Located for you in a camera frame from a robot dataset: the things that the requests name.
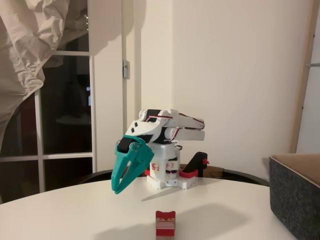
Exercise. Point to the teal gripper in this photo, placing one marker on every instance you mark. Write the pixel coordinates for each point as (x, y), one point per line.
(127, 158)

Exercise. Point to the red striped wooden block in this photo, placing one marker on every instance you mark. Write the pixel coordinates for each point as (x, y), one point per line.
(165, 225)

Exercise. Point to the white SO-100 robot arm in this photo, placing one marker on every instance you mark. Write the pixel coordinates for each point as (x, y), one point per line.
(185, 122)

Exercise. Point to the dark grey felt box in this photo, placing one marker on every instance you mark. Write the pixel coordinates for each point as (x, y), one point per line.
(292, 192)

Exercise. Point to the black and red table clamp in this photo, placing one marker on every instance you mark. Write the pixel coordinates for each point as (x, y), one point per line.
(196, 162)
(147, 172)

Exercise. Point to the white glazed door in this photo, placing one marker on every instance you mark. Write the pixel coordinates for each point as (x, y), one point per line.
(107, 100)

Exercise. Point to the metal door hinge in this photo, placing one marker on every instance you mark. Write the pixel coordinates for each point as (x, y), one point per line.
(125, 69)

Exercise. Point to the dark wooden chair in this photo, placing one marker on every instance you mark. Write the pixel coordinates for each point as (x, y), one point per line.
(245, 176)

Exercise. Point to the beige crumpled curtain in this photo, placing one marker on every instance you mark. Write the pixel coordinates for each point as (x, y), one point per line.
(22, 50)

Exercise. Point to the metal shelf rod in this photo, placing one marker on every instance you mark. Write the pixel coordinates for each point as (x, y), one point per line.
(313, 65)

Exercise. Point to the light wooden shelf post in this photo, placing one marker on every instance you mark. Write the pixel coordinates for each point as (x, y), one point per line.
(306, 50)

